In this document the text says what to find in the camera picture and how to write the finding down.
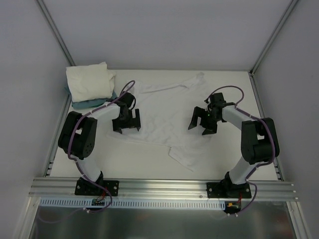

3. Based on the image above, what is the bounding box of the white t shirt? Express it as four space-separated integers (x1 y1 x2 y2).
107 72 210 171
66 62 116 102

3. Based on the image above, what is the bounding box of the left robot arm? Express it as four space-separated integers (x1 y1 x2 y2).
58 92 141 195

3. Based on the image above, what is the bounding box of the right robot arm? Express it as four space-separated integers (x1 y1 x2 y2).
188 93 280 199

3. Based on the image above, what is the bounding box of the folded blue t shirt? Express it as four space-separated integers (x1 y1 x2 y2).
71 91 117 110

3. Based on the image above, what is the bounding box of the folded white t shirt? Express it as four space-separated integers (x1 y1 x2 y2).
66 62 116 102

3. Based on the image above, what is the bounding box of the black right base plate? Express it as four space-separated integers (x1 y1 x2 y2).
206 182 252 199

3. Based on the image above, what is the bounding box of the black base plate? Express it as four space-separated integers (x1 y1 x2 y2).
206 182 252 199
74 178 119 196

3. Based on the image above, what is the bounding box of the left side aluminium rail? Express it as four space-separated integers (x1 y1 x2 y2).
42 95 71 177

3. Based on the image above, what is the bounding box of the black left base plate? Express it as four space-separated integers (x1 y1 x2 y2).
74 178 119 196

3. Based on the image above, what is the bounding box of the white slotted cable duct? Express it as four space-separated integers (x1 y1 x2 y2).
39 197 226 211

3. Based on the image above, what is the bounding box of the aluminium front rail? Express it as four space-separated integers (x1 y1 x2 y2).
28 177 299 202

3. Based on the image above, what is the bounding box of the right aluminium frame post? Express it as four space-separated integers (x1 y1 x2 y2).
249 0 299 76

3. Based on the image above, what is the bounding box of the aluminium frame post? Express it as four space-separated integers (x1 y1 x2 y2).
35 0 76 66
249 0 299 76

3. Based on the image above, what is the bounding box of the left aluminium frame post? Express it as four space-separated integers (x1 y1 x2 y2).
35 0 76 66

